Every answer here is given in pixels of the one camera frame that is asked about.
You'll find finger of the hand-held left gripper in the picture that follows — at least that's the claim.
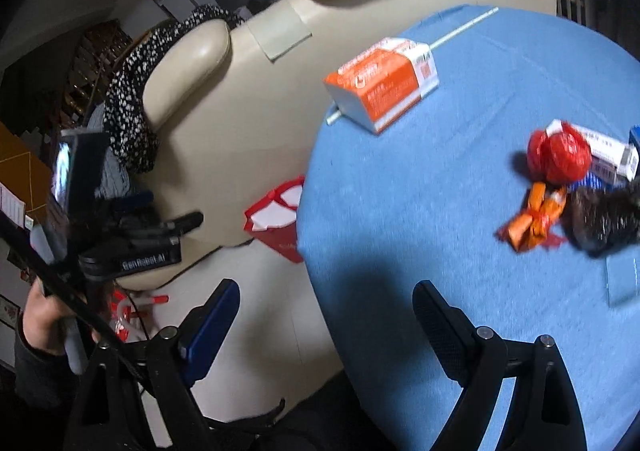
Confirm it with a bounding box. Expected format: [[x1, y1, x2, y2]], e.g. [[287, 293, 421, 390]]
[[107, 190, 155, 212], [125, 212, 205, 239]]

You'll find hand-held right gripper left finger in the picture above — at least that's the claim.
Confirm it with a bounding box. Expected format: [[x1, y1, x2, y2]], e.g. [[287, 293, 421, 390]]
[[64, 279, 241, 451]]

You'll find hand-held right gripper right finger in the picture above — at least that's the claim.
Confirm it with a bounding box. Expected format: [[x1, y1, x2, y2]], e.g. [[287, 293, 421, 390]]
[[412, 280, 588, 451]]

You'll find red white paper bag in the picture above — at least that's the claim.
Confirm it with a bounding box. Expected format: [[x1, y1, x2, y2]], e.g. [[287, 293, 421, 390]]
[[244, 176, 307, 264]]

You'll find orange wrapper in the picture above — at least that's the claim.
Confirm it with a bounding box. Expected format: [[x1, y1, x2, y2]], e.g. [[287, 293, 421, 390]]
[[495, 182, 568, 252]]

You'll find black plastic bag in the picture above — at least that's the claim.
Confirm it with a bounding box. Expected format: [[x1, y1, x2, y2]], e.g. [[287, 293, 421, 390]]
[[562, 178, 640, 254]]

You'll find red plastic bag ball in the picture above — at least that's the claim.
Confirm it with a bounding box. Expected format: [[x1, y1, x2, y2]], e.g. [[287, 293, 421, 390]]
[[527, 120, 593, 184]]

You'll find white carton box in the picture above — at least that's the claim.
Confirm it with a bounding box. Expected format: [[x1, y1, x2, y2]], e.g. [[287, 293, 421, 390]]
[[545, 119, 640, 182]]

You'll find person's left forearm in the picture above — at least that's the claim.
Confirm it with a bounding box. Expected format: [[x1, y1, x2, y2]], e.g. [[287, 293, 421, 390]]
[[14, 313, 93, 414]]

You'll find person's left hand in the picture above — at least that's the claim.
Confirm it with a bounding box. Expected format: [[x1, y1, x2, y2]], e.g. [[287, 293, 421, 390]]
[[22, 276, 101, 357]]

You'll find grey knit cloth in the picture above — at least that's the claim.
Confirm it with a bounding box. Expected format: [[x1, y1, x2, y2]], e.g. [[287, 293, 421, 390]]
[[87, 103, 135, 202]]

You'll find red white plastic bag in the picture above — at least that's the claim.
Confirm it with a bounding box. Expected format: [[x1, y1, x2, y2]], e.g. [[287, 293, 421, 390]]
[[107, 288, 171, 343]]

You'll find beige leather sofa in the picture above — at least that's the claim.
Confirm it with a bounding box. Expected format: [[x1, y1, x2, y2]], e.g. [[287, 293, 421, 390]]
[[115, 0, 558, 424]]

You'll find black white patterned cloth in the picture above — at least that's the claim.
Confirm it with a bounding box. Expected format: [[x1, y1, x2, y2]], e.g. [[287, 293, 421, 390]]
[[102, 3, 246, 172]]

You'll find brown cardboard box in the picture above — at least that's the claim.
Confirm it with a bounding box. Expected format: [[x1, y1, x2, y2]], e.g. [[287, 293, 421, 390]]
[[0, 123, 56, 222]]

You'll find wooden lattice shelf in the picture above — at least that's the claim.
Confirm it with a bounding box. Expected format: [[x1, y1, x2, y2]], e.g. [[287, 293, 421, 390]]
[[60, 21, 133, 132]]

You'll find pale blue paper piece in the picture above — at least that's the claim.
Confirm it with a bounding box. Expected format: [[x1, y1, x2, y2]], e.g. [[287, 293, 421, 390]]
[[606, 253, 640, 307]]

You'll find orange white cardboard box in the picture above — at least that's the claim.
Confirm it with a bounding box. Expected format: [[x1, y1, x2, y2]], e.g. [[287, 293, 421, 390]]
[[324, 37, 441, 134]]

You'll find white plastic straw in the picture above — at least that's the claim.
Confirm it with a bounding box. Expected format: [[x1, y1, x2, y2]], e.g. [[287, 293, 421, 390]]
[[326, 7, 499, 126]]

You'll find black cable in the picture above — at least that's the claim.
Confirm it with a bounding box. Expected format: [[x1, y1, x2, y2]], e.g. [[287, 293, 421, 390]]
[[0, 216, 156, 392]]

